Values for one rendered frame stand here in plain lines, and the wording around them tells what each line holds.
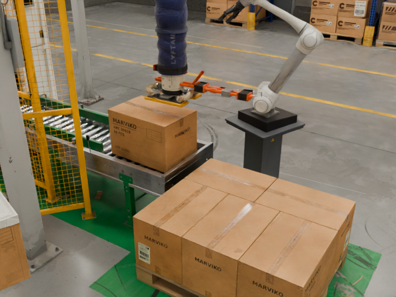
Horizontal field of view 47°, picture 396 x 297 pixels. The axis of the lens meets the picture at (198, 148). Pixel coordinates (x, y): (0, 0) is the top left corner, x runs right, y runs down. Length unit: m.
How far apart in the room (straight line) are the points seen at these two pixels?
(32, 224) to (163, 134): 1.16
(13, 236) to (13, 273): 0.22
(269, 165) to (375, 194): 1.10
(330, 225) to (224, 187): 0.81
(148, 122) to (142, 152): 0.28
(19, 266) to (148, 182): 1.33
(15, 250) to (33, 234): 1.13
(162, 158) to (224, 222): 0.79
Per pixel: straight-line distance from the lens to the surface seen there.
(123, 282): 3.42
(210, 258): 2.84
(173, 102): 3.37
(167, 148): 3.45
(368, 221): 4.20
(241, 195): 3.28
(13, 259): 2.54
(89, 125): 4.55
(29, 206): 3.51
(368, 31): 10.09
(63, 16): 3.45
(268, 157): 4.02
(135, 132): 3.60
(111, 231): 3.89
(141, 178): 3.56
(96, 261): 3.62
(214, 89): 3.26
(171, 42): 3.30
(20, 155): 3.32
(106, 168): 3.78
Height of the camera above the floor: 2.31
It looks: 27 degrees down
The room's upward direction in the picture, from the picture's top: straight up
